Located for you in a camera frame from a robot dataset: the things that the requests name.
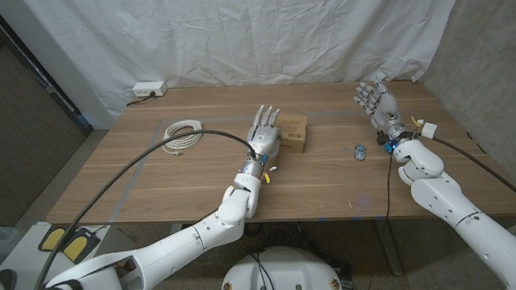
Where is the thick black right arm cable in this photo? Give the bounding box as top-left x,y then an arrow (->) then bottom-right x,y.
432,132 -> 516,212

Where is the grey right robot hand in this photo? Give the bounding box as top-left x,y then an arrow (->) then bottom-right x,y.
352,74 -> 414,154

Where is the white wrap on cable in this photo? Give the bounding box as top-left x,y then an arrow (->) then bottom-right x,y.
420,121 -> 439,140

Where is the coiled white cable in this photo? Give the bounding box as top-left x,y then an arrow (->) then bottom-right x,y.
161,119 -> 205,157

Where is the black torso cable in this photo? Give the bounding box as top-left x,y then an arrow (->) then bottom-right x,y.
249,250 -> 276,290

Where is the cardboard packing box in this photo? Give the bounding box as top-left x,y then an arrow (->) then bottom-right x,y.
273,112 -> 310,156

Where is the white power strip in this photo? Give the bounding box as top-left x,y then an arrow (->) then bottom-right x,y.
132,80 -> 169,99

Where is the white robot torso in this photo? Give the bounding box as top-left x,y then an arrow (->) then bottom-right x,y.
218,244 -> 345,290

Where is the yellow foot pedal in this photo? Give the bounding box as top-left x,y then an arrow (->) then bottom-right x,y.
37,226 -> 69,252
61,230 -> 102,265

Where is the white backdrop cloth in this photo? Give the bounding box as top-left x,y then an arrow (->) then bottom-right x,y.
20,0 -> 469,133

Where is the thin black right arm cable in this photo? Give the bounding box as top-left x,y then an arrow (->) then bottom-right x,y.
354,152 -> 397,290

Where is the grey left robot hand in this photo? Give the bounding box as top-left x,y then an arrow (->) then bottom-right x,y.
237,103 -> 285,179

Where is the black power strip cord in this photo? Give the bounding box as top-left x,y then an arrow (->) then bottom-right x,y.
125,91 -> 157,108

